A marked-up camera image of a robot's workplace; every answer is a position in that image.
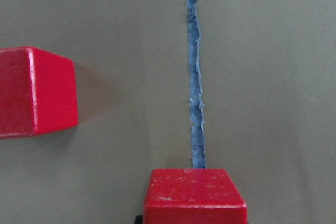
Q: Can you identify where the red block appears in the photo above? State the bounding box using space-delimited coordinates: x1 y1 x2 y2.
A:
143 168 248 223
1 46 79 138

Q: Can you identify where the center blue tape line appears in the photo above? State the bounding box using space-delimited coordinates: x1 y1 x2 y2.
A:
187 0 207 169

